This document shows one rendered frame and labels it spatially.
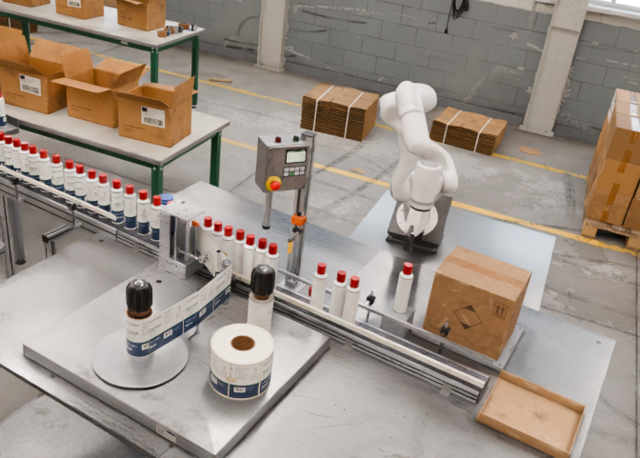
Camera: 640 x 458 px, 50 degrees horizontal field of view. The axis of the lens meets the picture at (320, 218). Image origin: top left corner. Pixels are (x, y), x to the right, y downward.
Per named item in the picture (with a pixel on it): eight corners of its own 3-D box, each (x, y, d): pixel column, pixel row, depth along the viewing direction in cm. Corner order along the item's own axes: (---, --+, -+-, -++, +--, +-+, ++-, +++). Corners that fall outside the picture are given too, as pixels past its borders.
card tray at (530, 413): (475, 420, 226) (478, 411, 224) (498, 377, 246) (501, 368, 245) (567, 463, 214) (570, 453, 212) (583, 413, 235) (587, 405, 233)
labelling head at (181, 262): (157, 266, 274) (157, 209, 262) (179, 252, 284) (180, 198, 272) (185, 279, 269) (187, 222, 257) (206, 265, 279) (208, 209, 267)
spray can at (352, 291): (338, 324, 255) (345, 278, 245) (345, 317, 259) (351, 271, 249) (350, 329, 253) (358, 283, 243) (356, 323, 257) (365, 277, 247)
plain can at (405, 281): (390, 310, 259) (399, 265, 250) (395, 304, 263) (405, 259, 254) (402, 315, 257) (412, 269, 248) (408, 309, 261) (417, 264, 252)
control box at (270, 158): (254, 182, 259) (257, 135, 250) (295, 178, 266) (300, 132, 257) (264, 194, 251) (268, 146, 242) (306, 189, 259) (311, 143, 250)
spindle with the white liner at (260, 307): (239, 340, 241) (245, 268, 226) (254, 328, 248) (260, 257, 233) (261, 350, 237) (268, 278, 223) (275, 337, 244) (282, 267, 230)
